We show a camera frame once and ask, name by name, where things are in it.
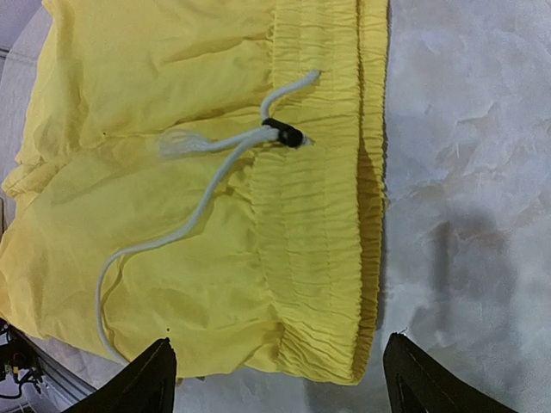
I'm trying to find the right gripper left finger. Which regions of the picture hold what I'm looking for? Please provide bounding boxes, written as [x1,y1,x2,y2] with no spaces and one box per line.
[68,338,176,413]

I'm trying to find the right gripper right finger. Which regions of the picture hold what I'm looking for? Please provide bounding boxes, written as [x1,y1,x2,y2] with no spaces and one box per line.
[383,333,512,413]

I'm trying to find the yellow shorts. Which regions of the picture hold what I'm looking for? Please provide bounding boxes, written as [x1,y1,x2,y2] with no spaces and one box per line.
[1,1,388,385]

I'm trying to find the aluminium front rail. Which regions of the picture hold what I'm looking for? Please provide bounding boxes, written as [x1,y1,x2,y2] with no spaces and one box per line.
[0,330,98,413]

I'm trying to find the white drawstring cord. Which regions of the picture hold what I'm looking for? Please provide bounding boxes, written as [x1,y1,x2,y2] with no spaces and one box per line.
[95,71,322,367]

